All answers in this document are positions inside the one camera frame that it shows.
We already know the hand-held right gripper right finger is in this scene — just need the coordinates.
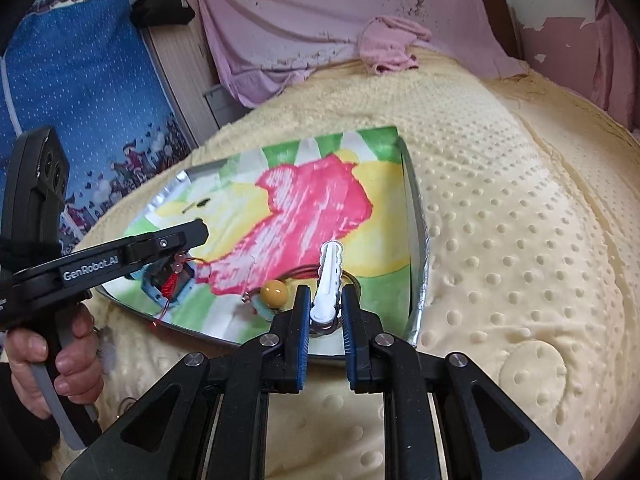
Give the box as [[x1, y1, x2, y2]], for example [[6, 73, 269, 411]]
[[341, 286, 586, 480]]

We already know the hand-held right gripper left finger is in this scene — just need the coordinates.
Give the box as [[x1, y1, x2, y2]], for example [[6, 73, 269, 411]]
[[62, 285, 313, 480]]

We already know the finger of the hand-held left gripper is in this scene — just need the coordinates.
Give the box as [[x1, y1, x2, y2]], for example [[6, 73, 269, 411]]
[[127, 219, 210, 277]]

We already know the red string charm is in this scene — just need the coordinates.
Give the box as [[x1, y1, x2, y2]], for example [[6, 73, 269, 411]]
[[160, 255, 211, 321]]

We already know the blue watch strap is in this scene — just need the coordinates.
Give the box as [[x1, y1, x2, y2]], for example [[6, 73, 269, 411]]
[[141, 260, 197, 307]]

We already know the white hair clip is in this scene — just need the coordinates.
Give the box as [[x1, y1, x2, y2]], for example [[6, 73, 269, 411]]
[[310, 241, 346, 323]]

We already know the colourful cartoon tray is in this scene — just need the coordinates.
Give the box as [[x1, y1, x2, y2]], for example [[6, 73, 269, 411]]
[[95, 126, 431, 356]]

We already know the person's left hand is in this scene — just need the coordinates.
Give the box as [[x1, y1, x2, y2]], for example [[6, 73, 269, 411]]
[[2, 305, 106, 418]]

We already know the colourful painted paper sheet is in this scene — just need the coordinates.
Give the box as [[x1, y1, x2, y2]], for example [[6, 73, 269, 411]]
[[107, 129, 413, 343]]

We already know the blue printed cloth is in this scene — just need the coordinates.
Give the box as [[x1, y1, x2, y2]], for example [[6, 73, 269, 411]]
[[0, 0, 196, 256]]

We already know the yellow dotted blanket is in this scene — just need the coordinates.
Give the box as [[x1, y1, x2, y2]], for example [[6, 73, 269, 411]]
[[40, 50, 640, 480]]

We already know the black bag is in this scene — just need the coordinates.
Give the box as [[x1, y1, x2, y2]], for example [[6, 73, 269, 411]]
[[130, 0, 197, 28]]

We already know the pink sheet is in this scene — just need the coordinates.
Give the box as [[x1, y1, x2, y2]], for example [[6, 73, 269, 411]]
[[192, 0, 526, 108]]

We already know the pink towel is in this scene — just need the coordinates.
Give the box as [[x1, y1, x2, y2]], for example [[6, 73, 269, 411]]
[[357, 15, 433, 75]]

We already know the dark brown board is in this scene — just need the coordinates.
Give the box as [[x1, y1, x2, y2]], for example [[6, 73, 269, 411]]
[[477, 0, 526, 61]]

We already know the pink curtain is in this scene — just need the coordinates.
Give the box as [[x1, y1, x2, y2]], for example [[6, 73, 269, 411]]
[[592, 0, 640, 128]]

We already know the yellow bead wire bracelet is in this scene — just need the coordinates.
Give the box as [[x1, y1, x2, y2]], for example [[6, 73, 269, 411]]
[[242, 267, 321, 318]]

